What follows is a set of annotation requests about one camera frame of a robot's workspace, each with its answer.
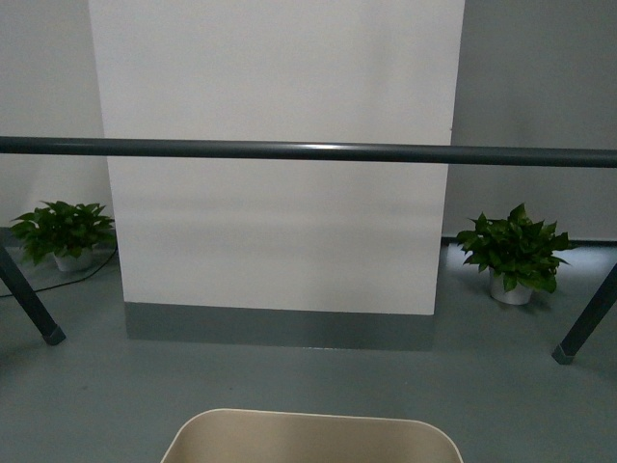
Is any right potted green plant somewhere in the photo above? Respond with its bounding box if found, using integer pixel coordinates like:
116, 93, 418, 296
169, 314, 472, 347
456, 204, 575, 306

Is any left potted green plant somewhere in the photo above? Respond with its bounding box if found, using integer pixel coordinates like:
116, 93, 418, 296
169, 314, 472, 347
11, 201, 116, 272

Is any potted green plant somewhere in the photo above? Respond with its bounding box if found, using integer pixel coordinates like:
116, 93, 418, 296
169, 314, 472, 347
456, 204, 575, 306
11, 201, 116, 272

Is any beige plastic laundry hamper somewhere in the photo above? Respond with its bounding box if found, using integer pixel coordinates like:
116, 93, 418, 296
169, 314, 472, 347
162, 409, 463, 462

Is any black floor cable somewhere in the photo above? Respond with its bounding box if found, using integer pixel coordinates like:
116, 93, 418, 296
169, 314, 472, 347
0, 244, 120, 298

